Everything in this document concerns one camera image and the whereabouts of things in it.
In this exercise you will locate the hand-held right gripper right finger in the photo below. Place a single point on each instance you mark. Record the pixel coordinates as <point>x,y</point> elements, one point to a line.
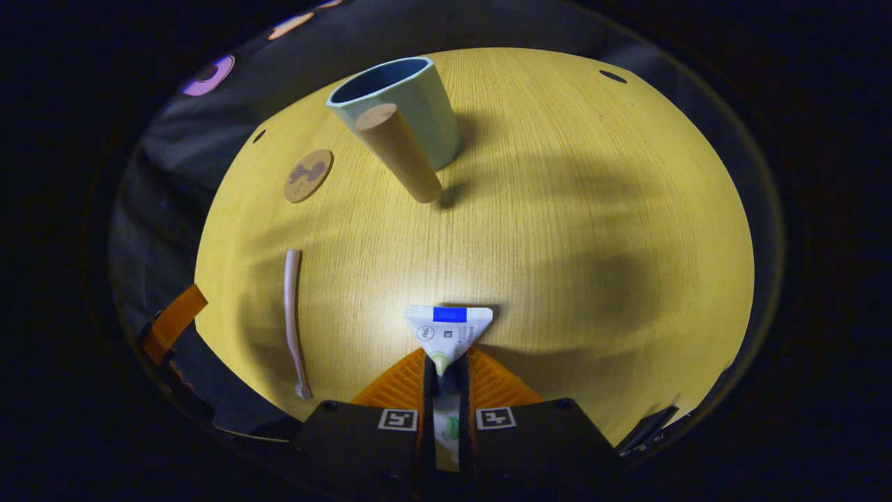
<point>529,439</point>

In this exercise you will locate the yellow wooden desktop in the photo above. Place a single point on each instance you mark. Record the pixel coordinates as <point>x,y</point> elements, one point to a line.
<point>557,244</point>

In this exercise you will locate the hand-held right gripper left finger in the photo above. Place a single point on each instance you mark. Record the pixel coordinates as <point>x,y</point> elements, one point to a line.
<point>369,439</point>

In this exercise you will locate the round wooden coaster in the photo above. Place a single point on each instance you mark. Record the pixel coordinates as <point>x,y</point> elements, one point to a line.
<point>309,176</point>

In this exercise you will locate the white toothpaste tube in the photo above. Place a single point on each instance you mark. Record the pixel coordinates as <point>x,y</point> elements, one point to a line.
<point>446,335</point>

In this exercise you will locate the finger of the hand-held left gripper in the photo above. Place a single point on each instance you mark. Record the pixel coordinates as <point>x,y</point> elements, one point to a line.
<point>174,321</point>

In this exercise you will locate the pale pink toothbrush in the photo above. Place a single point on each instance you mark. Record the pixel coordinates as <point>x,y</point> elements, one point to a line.
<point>291,307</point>

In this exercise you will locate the tan wooden cylinder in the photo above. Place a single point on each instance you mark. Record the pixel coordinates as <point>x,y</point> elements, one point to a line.
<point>401,153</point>

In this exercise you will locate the pale green cup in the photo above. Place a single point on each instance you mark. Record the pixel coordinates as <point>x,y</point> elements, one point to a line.
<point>425,104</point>

